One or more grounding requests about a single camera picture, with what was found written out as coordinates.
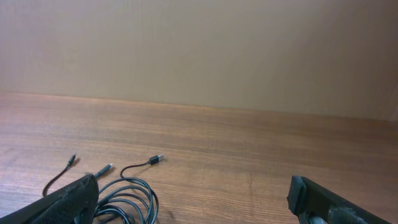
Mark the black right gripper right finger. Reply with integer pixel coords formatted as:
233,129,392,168
287,175,389,224

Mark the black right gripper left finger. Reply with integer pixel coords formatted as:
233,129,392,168
1,174,99,224

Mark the thick black USB-C cable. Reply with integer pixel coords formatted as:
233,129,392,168
42,153,114,198

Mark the thin black USB cable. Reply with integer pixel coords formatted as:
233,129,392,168
93,153,165,224

